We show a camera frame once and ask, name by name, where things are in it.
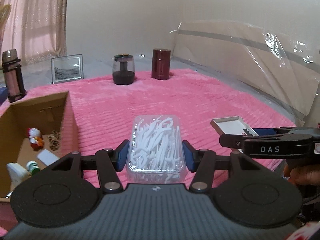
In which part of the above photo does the maroon cylindrical canister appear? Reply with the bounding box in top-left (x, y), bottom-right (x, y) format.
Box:
top-left (151, 48), bottom-right (171, 80)

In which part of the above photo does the pink corduroy blanket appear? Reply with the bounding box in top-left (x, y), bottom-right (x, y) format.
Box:
top-left (1, 69), bottom-right (295, 239)

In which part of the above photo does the dark glass jar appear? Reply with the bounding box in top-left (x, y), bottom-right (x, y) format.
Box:
top-left (112, 54), bottom-right (135, 86)

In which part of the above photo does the white shallow box tray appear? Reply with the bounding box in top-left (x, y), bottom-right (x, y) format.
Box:
top-left (210, 116), bottom-right (258, 137)

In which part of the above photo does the white green small bottle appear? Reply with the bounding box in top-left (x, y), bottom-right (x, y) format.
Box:
top-left (26, 160), bottom-right (41, 176)

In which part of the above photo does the white plastic container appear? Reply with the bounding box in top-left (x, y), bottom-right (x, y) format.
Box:
top-left (7, 163), bottom-right (29, 187)

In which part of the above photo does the brown thermos bottle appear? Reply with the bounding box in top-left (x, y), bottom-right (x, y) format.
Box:
top-left (2, 49), bottom-right (26, 103)

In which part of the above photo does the lucky cat figurine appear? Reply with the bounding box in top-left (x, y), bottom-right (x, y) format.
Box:
top-left (28, 128), bottom-right (44, 151)

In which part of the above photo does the plastic-wrapped headboard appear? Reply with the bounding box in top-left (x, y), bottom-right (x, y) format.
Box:
top-left (173, 21), bottom-right (319, 127)

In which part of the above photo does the white rectangular eraser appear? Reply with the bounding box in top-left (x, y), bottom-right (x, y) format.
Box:
top-left (37, 149), bottom-right (59, 166)

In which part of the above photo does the silver picture frame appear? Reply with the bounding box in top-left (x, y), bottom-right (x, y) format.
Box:
top-left (51, 54), bottom-right (84, 84)

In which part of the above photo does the pink curtain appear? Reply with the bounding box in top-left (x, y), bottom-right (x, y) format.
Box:
top-left (1, 0), bottom-right (67, 64)

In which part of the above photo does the brown cardboard box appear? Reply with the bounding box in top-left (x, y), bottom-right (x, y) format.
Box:
top-left (1, 92), bottom-right (79, 203)

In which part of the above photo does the clear box of floss picks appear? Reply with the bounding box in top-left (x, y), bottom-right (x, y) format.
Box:
top-left (126, 115), bottom-right (187, 184)

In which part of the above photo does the person's right hand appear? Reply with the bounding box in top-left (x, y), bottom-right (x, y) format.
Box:
top-left (284, 165), bottom-right (320, 185)

